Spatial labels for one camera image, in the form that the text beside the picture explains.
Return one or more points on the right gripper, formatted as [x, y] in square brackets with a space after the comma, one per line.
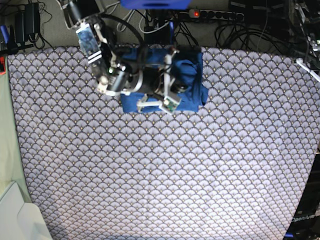
[151, 81]

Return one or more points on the blue T-shirt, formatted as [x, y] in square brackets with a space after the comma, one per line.
[187, 68]

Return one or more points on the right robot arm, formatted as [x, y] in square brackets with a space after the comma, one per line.
[119, 70]

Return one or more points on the fan-patterned table cloth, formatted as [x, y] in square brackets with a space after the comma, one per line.
[234, 170]

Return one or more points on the black power adapter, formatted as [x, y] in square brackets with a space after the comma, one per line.
[27, 23]

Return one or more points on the black OpenArm box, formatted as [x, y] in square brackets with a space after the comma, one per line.
[305, 224]

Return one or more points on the white plastic bin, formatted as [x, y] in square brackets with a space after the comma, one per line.
[20, 220]

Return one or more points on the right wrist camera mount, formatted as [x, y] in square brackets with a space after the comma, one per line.
[170, 100]

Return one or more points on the white power strip red switch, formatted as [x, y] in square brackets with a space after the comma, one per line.
[216, 15]

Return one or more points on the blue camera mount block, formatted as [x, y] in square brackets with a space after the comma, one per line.
[155, 4]

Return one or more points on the blue handled left clamp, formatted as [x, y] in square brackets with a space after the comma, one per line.
[9, 39]

